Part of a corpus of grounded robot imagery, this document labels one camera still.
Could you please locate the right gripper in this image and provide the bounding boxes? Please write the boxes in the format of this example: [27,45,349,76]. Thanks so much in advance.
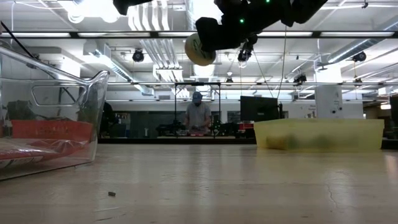
[195,0,296,53]

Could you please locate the green frosted toy donut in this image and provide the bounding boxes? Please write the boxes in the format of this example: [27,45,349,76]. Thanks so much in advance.
[184,32,217,67]

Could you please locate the red snack packet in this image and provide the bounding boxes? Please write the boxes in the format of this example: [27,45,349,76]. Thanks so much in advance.
[0,138,82,170]

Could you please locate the white ceiling air unit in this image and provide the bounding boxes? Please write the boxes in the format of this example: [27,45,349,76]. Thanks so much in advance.
[83,40,134,83]

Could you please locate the black monitor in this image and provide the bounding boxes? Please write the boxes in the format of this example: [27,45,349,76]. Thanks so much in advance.
[239,95,280,123]

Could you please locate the person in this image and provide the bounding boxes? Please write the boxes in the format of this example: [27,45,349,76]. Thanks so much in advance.
[185,91,212,135]

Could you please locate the clear plastic bin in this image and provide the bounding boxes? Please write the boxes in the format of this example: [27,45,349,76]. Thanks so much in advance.
[0,45,110,181]

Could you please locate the red background equipment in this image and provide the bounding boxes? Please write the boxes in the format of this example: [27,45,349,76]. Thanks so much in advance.
[237,120,256,131]

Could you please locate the white building column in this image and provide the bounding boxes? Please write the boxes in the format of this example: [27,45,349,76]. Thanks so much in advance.
[315,70,344,119]

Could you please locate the red plastic basket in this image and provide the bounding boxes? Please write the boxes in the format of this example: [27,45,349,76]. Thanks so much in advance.
[11,119,94,142]

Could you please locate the yellow translucent plastic bin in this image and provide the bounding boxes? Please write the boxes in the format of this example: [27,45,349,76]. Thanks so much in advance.
[253,118,386,153]

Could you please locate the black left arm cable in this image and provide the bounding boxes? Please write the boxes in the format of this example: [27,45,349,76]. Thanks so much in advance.
[0,21,35,60]

